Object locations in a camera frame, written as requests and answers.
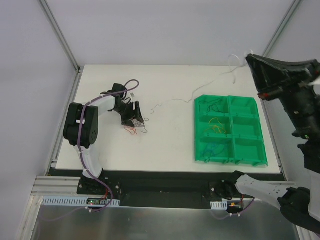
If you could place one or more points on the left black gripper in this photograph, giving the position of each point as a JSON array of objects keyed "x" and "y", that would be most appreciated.
[{"x": 132, "y": 113}]

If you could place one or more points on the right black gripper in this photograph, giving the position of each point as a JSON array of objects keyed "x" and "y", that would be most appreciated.
[{"x": 282, "y": 83}]

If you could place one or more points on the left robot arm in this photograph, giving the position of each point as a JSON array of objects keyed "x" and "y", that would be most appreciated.
[{"x": 81, "y": 129}]

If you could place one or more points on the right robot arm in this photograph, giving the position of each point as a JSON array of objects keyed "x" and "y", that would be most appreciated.
[{"x": 299, "y": 204}]

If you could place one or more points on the green compartment tray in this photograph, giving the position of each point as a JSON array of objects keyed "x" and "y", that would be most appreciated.
[{"x": 227, "y": 130}]

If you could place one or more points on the right aluminium frame post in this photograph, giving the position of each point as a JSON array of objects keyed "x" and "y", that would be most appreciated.
[{"x": 281, "y": 28}]

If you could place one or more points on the aluminium frame post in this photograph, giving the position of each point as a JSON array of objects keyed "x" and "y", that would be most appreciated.
[
  {"x": 59, "y": 35},
  {"x": 281, "y": 28}
]

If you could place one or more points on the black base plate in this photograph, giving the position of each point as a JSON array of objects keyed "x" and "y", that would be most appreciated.
[{"x": 186, "y": 200}]

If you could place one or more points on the left aluminium frame post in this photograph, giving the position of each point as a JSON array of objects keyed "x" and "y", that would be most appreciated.
[{"x": 59, "y": 35}]

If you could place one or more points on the aluminium front rail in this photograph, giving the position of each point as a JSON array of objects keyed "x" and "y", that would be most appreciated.
[{"x": 62, "y": 185}]

